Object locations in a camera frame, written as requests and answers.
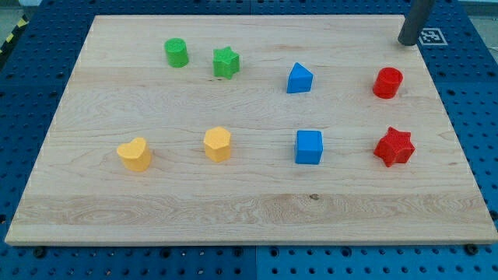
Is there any green star block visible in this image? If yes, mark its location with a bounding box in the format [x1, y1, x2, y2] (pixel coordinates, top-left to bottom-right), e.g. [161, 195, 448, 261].
[212, 46, 240, 79]

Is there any red star block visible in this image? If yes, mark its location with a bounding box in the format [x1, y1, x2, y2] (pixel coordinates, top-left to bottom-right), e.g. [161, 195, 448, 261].
[373, 127, 416, 167]

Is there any yellow hexagon block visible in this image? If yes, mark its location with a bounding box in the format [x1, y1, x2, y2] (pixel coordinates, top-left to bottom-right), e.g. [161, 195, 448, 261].
[203, 127, 231, 163]

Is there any blue cube block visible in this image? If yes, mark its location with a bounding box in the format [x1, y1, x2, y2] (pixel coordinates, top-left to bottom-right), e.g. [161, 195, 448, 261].
[294, 130, 324, 165]

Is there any wooden board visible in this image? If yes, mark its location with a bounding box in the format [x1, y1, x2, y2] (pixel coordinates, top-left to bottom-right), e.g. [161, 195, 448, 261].
[5, 15, 497, 246]

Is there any blue triangle block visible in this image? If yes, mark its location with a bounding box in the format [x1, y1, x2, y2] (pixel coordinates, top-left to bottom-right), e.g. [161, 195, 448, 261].
[286, 62, 314, 93]

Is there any green cylinder block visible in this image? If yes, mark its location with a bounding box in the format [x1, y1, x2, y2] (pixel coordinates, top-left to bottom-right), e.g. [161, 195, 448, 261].
[164, 37, 189, 68]

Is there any yellow heart block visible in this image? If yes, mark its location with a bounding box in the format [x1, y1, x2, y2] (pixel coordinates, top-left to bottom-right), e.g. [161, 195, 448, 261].
[117, 137, 152, 172]

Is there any red cylinder block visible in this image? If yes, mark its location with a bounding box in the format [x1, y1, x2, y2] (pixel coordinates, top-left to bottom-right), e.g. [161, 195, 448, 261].
[372, 67, 404, 99]

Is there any white fiducial marker tag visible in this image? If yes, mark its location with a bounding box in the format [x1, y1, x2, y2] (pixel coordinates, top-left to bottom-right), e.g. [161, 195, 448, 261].
[419, 28, 447, 46]

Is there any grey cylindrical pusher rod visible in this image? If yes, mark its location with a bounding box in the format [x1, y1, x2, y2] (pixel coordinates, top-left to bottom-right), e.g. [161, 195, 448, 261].
[398, 0, 435, 46]

